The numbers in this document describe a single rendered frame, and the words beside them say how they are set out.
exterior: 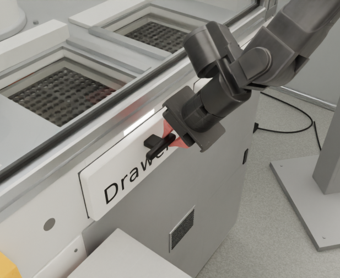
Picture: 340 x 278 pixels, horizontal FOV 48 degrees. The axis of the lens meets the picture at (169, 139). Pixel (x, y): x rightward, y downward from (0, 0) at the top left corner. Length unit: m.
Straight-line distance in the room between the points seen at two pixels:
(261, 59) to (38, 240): 0.41
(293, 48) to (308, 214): 1.33
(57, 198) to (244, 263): 1.11
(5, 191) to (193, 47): 0.32
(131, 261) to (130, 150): 0.19
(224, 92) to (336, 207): 1.36
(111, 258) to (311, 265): 1.10
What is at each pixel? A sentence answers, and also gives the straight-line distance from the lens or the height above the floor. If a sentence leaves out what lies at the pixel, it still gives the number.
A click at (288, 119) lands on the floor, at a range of 2.31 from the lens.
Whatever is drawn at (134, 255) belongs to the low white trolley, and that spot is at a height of 0.76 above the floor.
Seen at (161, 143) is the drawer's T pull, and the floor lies 0.91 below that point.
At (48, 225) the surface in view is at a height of 0.88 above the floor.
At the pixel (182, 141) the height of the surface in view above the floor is 0.94.
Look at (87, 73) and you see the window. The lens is 0.56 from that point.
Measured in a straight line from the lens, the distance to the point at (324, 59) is 2.35.
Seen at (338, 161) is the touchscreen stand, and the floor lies 0.25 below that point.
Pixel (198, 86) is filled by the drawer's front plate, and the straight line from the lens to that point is 0.79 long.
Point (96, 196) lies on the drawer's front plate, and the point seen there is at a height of 0.88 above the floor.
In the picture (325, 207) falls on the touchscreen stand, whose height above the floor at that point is 0.04.
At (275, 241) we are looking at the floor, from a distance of 1.69.
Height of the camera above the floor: 1.35
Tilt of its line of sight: 41 degrees down
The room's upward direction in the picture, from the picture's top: straight up
